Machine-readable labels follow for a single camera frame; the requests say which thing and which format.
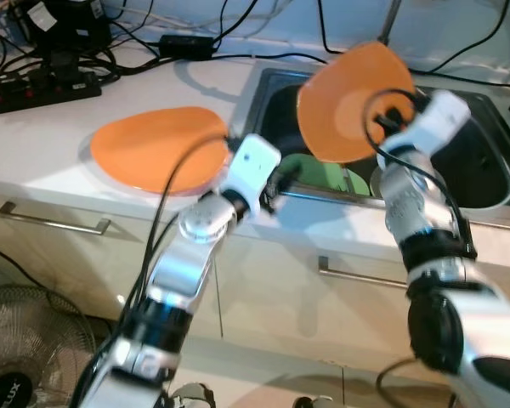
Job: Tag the cream kitchen base cabinet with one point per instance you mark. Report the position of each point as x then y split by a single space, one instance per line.
272 280

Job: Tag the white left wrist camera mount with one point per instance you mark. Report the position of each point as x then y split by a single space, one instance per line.
253 166

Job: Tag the orange square bowl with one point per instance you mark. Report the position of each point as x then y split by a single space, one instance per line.
340 102

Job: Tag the stainless steel sink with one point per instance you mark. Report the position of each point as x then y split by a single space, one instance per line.
484 161

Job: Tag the chrome faucet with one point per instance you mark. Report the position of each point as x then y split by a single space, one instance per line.
389 21

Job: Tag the black labelled electronics box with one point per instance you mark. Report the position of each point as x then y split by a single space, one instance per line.
68 24

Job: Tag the orange plate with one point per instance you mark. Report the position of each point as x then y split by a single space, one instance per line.
153 149

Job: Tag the green plate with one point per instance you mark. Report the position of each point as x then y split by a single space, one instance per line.
323 174

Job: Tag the black power strip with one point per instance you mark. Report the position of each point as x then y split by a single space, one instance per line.
34 93

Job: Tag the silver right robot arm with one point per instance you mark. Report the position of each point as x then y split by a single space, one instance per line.
459 314

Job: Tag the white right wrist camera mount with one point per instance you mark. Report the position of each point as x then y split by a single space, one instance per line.
446 119

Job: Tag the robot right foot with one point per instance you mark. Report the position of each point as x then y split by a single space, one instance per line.
313 402

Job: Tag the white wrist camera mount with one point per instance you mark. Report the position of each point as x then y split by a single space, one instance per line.
253 166
446 119

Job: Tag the black power adapter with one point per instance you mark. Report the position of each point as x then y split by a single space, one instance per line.
187 45

